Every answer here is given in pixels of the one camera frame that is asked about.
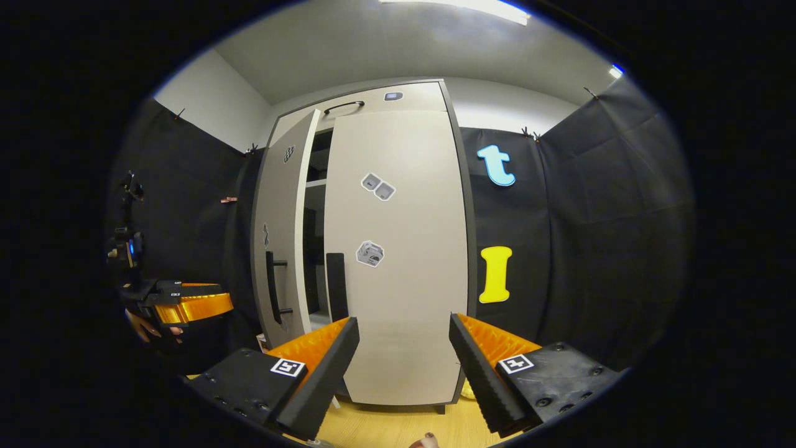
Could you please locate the black backdrop cloth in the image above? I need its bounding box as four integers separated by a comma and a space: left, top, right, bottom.
104, 98, 265, 377
460, 76, 696, 374

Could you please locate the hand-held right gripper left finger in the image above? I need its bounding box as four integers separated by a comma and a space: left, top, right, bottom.
187, 316, 361, 441

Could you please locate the white cabinet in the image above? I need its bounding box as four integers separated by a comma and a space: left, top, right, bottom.
251, 78, 478, 416

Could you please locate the black door handle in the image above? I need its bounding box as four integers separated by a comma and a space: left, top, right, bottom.
326, 252, 349, 323
266, 250, 294, 325

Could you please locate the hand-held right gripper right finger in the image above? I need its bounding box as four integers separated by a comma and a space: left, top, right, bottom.
448, 311, 624, 436

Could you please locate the long ceiling light panel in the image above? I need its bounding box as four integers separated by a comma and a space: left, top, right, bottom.
378, 0, 531, 27

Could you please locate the white cabinet door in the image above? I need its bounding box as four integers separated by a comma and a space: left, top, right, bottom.
323, 110, 470, 406
251, 109, 323, 350

